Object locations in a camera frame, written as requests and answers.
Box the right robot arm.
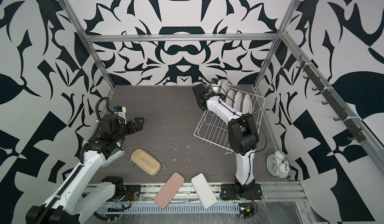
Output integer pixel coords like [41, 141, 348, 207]
[192, 84, 260, 195]

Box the orange sunburst pattern plate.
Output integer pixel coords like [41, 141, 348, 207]
[220, 79, 232, 105]

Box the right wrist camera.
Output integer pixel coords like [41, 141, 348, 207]
[211, 78, 220, 86]

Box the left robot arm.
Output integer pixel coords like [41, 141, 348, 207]
[26, 97, 145, 224]

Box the white twin bell alarm clock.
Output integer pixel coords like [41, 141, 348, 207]
[266, 151, 290, 179]

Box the white wire dish rack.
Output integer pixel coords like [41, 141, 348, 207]
[193, 84, 268, 156]

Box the white glasses case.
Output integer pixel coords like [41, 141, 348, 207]
[191, 173, 217, 209]

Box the beige glasses case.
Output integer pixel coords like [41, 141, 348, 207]
[131, 149, 162, 176]

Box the pink glasses case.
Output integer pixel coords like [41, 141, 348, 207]
[154, 172, 185, 210]

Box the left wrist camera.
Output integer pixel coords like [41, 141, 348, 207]
[113, 106, 127, 123]

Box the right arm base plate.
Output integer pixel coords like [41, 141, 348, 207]
[220, 183, 263, 201]

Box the colourful squiggle pattern plate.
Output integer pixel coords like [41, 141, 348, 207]
[212, 85, 222, 94]

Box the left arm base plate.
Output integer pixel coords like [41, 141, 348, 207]
[118, 185, 141, 202]

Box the small circuit board with LED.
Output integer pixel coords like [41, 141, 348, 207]
[239, 202, 258, 219]

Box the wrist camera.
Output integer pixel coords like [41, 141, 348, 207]
[113, 106, 127, 123]
[211, 78, 220, 86]

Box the aluminium front mounting rail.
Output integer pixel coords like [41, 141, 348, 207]
[132, 182, 308, 204]

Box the white plate in rack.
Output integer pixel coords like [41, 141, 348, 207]
[233, 91, 244, 112]
[242, 94, 253, 114]

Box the white slotted cable duct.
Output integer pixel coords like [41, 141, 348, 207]
[97, 203, 240, 215]

